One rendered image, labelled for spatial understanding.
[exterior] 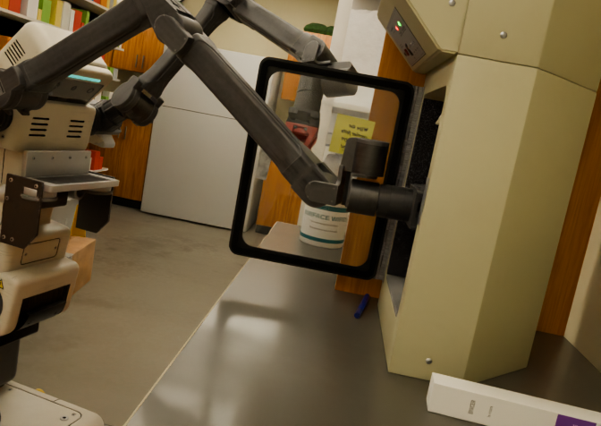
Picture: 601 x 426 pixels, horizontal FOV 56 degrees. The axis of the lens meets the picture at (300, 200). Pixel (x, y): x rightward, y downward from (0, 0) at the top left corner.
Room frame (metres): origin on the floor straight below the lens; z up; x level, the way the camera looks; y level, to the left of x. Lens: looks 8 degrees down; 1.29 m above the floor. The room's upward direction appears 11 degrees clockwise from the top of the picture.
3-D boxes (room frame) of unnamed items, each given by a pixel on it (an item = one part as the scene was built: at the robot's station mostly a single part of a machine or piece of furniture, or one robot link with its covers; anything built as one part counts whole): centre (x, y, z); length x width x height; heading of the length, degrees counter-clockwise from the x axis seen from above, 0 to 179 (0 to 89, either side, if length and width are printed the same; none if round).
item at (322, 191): (0.96, -0.07, 1.21); 0.12 x 0.09 x 0.11; 75
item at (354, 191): (0.95, -0.10, 1.18); 0.07 x 0.06 x 0.07; 86
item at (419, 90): (1.11, -0.19, 1.19); 0.03 x 0.02 x 0.39; 177
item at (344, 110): (1.12, -0.03, 1.19); 0.30 x 0.01 x 0.40; 88
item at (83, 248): (3.33, 1.39, 0.14); 0.41 x 0.32 x 0.28; 3
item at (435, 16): (0.96, -0.13, 1.46); 0.32 x 0.11 x 0.10; 177
